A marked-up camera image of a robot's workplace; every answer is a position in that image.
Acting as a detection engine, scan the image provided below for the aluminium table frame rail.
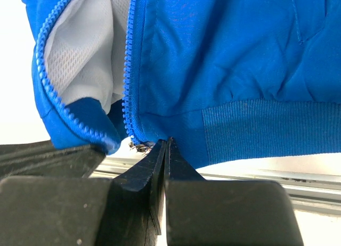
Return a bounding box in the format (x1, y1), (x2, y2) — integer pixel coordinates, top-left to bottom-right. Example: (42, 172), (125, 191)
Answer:
(93, 155), (341, 215)

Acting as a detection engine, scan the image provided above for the blue red white hooded jacket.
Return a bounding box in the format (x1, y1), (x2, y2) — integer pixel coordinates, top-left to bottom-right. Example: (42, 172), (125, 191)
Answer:
(22, 0), (340, 168)

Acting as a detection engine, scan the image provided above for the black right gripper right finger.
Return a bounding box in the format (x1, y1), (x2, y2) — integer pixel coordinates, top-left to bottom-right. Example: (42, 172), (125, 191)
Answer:
(165, 138), (303, 245)

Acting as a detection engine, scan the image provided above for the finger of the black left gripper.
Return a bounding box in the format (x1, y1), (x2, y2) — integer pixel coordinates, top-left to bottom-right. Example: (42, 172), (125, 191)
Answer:
(1, 141), (105, 178)

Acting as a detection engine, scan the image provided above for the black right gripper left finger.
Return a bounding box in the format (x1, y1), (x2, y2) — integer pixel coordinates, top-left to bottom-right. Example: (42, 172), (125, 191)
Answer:
(1, 141), (166, 245)

